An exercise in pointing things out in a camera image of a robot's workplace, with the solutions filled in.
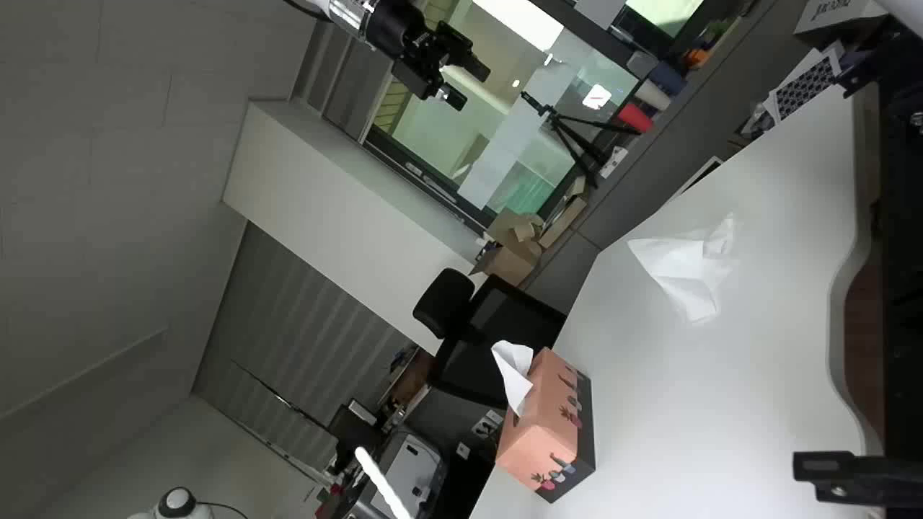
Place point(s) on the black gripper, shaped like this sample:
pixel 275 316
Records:
pixel 409 44

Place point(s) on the white tissue sheet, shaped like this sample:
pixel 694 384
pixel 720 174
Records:
pixel 694 264
pixel 513 373

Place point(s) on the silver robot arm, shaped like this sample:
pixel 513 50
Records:
pixel 340 14

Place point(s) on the brown cardboard box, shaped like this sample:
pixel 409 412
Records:
pixel 516 252

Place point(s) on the white perforated box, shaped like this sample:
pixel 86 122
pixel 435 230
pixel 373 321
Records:
pixel 803 86

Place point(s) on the brown tissue box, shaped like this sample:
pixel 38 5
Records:
pixel 550 433

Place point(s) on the black office chair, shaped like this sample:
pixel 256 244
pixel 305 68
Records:
pixel 480 335

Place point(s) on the grey computer case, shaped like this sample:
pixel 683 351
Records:
pixel 415 471

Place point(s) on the round white black device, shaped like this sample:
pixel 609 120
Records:
pixel 177 502

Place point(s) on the black camera tripod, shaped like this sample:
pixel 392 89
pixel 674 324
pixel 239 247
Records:
pixel 576 135

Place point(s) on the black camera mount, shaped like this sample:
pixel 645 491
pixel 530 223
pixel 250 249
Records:
pixel 856 476

